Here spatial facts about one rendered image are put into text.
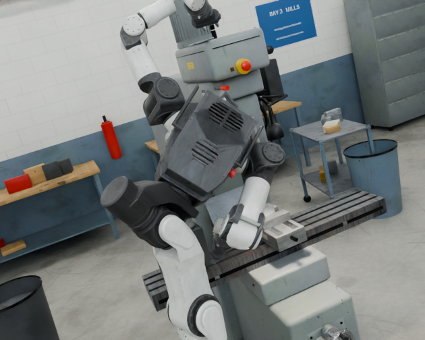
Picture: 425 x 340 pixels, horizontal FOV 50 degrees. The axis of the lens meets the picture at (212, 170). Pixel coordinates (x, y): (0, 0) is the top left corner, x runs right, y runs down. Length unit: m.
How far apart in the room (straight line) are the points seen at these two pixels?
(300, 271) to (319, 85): 5.35
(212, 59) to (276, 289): 1.02
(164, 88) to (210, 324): 0.81
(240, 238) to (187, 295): 0.26
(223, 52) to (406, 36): 5.64
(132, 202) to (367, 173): 3.12
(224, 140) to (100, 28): 4.88
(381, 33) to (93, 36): 3.90
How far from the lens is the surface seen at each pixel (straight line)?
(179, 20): 2.24
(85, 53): 6.18
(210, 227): 2.56
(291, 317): 2.03
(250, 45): 1.90
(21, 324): 3.46
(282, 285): 2.11
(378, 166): 4.25
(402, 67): 7.28
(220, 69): 1.84
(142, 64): 1.68
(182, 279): 1.56
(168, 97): 1.57
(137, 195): 1.41
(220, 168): 1.45
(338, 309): 2.09
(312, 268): 2.16
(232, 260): 2.13
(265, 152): 1.60
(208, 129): 1.46
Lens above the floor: 1.87
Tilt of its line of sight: 15 degrees down
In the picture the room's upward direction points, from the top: 15 degrees counter-clockwise
